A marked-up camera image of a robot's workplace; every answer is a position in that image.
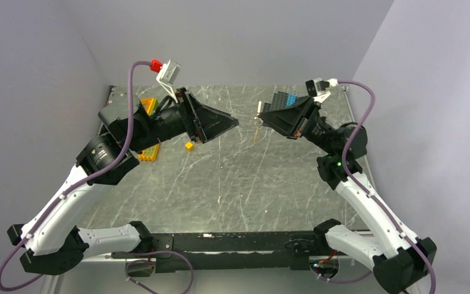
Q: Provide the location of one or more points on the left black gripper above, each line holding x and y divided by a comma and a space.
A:
200, 122

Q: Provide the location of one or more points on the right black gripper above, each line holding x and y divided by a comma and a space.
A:
295, 120

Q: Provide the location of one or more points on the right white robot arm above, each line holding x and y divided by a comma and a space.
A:
395, 255

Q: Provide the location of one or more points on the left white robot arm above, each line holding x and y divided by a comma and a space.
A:
53, 243

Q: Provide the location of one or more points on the grey and blue lego stack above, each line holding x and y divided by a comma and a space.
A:
280, 100

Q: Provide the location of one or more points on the small yellow cube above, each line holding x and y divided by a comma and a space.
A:
189, 146

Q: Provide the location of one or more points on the orange triangle toy block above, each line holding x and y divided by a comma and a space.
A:
149, 105

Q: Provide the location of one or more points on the yellow window toy block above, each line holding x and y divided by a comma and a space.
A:
149, 154

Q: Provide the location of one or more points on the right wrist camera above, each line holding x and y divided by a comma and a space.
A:
319, 89

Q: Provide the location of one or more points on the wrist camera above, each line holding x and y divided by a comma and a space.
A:
319, 89
166, 74

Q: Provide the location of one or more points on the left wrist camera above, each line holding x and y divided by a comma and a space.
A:
166, 74

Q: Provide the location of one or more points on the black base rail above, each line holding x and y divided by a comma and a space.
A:
295, 250

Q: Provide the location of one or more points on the aluminium frame rail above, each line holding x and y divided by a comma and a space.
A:
56, 264

